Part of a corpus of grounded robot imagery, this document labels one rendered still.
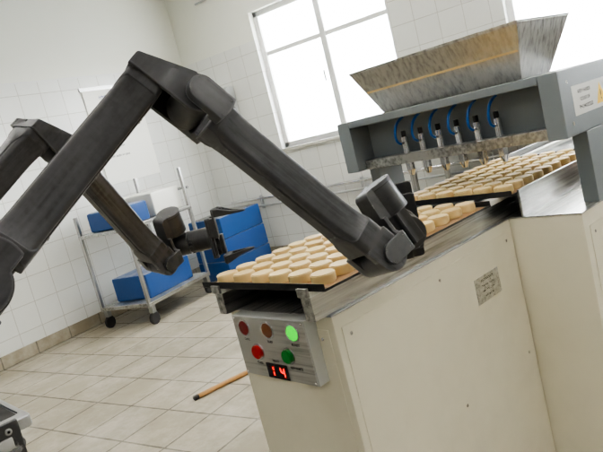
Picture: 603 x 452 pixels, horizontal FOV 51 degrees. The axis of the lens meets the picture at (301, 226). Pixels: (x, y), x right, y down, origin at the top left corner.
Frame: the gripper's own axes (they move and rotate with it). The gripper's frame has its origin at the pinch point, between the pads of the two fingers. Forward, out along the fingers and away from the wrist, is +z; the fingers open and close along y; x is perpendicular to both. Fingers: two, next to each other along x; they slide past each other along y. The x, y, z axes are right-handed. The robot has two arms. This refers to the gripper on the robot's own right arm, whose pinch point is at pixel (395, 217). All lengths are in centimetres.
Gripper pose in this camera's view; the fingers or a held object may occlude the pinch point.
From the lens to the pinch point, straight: 123.9
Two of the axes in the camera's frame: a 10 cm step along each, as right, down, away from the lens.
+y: -2.3, -9.6, -1.4
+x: -9.7, 2.2, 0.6
